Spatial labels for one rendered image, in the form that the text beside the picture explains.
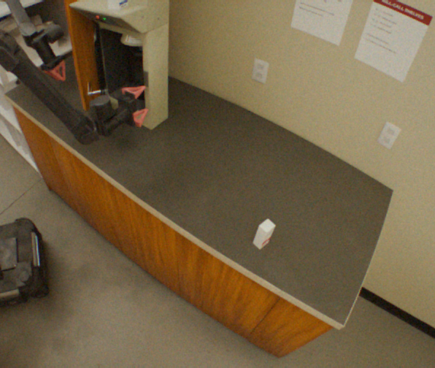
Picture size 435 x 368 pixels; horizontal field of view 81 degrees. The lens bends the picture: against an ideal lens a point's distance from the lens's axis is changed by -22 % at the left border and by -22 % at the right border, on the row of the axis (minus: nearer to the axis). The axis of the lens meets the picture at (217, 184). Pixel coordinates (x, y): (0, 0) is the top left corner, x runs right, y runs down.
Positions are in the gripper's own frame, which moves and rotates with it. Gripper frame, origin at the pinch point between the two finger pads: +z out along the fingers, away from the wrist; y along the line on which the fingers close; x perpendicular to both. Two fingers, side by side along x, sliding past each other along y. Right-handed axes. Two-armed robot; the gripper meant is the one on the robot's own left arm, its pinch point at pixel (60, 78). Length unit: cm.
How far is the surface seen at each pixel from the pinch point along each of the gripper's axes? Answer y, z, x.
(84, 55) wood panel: 7.9, 0.8, -18.1
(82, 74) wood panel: 10.4, 8.8, -14.0
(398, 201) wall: -123, 85, -51
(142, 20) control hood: -34.0, -10.1, -22.9
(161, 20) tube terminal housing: -33.1, -5.3, -31.6
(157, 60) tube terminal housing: -28.5, 9.6, -26.2
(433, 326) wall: -183, 180, -33
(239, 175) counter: -61, 52, -15
